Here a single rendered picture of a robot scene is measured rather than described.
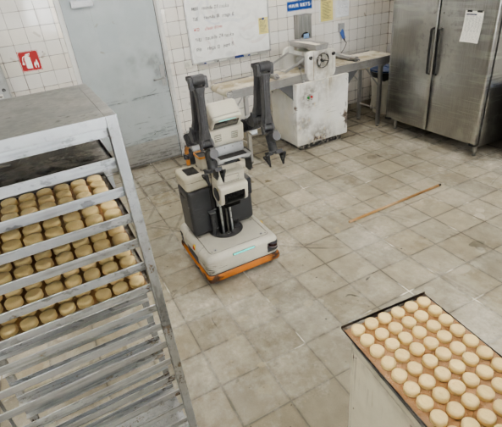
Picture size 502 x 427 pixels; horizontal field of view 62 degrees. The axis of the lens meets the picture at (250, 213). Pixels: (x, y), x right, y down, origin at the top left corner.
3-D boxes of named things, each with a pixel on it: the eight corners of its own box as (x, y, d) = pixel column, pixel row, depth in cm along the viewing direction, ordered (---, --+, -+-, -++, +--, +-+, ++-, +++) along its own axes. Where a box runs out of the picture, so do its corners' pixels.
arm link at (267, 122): (269, 60, 253) (253, 63, 249) (273, 62, 249) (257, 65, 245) (272, 128, 276) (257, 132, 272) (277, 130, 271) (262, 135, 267)
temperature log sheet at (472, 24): (478, 43, 425) (484, 10, 409) (477, 43, 424) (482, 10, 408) (460, 41, 442) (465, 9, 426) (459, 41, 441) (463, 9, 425)
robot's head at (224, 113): (201, 115, 280) (205, 102, 267) (229, 108, 288) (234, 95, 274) (209, 133, 277) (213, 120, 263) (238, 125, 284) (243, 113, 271)
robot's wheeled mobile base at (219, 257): (181, 246, 373) (176, 222, 360) (244, 224, 395) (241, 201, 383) (210, 287, 320) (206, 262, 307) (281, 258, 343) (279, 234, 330)
